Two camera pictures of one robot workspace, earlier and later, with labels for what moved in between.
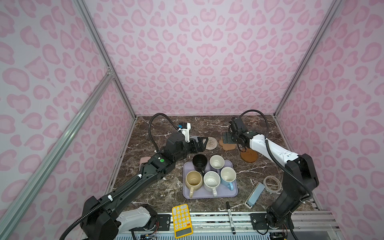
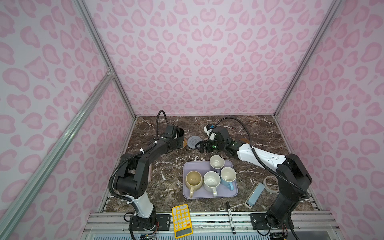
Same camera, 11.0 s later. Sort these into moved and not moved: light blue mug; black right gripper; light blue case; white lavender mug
Moved: black right gripper
Not moved: light blue case; light blue mug; white lavender mug
